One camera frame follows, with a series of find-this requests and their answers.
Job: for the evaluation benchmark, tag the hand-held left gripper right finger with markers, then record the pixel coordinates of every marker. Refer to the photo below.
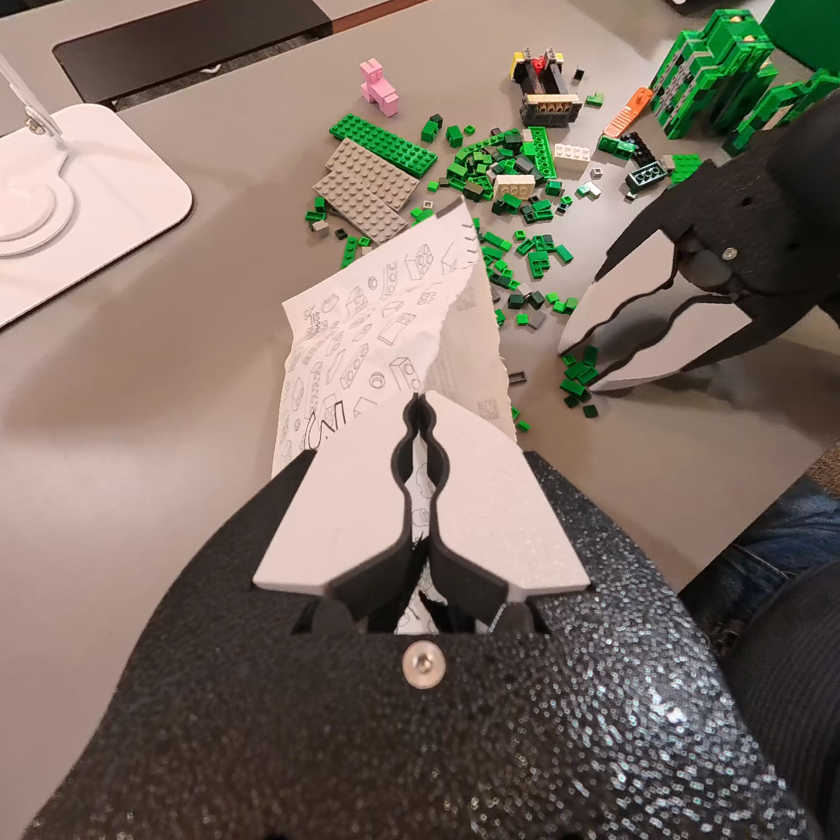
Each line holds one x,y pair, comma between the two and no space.
505,512

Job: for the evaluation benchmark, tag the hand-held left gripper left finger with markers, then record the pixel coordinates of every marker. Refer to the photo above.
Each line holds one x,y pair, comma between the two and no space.
328,512

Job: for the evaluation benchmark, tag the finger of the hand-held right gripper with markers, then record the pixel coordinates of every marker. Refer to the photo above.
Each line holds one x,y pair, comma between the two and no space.
682,341
623,289

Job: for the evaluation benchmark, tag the pile of small green bricks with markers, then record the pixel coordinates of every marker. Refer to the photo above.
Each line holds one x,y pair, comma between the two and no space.
539,260

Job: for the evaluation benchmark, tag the white printed paper bag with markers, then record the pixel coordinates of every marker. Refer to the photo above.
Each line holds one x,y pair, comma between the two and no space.
367,328

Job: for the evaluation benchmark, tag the dark green studded brick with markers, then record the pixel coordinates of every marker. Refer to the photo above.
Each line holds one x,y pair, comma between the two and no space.
646,175

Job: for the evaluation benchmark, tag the white studded brick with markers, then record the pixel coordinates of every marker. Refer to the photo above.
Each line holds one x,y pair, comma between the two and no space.
573,152

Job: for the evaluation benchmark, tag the cream studded brick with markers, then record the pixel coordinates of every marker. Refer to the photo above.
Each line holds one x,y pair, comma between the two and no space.
514,186

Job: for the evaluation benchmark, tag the narrow green brick plate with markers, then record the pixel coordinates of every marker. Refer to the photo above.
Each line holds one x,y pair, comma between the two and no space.
543,154

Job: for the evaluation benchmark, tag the green brick creeper figure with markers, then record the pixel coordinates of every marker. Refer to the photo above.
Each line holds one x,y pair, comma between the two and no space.
709,72

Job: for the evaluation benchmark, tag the orange brick separator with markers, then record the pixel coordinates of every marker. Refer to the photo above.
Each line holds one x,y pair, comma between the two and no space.
628,111

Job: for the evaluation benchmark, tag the black yellow brick assembly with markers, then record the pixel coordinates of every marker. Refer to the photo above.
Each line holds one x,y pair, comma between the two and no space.
551,105

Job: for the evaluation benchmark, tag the person's blue jeans legs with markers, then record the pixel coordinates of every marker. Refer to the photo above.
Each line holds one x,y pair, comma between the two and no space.
774,544

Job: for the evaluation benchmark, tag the long green brick plate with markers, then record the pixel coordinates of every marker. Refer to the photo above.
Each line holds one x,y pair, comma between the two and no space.
387,145

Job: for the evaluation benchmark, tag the pink brick pig figure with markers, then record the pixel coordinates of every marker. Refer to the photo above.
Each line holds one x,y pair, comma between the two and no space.
380,95

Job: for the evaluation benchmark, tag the person's dark sweater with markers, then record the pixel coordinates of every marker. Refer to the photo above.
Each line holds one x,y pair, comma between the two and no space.
794,689

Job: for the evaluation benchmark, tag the white monitor stand base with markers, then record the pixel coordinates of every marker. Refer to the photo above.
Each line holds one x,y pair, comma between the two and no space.
118,177

